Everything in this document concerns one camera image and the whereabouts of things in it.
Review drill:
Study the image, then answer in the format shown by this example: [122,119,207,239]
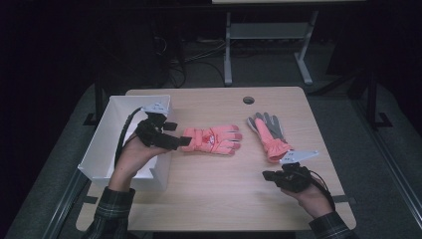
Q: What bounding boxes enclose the bundle of floor cables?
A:
[152,36,227,89]

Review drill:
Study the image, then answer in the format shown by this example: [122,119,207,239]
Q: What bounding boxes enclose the black stand post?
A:
[364,71,394,129]
[83,71,106,127]

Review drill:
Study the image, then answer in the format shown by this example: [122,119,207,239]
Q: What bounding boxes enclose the pink glove with print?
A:
[180,124,243,156]

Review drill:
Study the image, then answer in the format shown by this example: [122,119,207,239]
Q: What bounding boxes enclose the person's right hand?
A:
[282,177,334,219]

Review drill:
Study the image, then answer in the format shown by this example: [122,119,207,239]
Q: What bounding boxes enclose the white box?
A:
[77,94,177,192]

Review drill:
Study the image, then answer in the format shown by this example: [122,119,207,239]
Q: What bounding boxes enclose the pink glove with grey palm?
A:
[246,112,295,163]

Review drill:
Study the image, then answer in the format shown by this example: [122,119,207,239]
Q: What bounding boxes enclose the person's left hand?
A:
[108,132,172,193]

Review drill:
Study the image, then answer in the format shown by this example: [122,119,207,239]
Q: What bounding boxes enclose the metal floor rail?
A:
[351,99,422,230]
[43,168,91,239]

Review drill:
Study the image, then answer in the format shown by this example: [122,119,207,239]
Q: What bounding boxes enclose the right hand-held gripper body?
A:
[279,149,319,193]

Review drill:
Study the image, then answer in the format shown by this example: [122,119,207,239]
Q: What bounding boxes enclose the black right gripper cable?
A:
[307,168,336,212]

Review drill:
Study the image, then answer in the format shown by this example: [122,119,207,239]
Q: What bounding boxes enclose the grey metal stand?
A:
[223,9,319,88]

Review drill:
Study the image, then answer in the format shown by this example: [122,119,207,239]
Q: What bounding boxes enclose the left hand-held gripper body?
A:
[134,102,177,149]

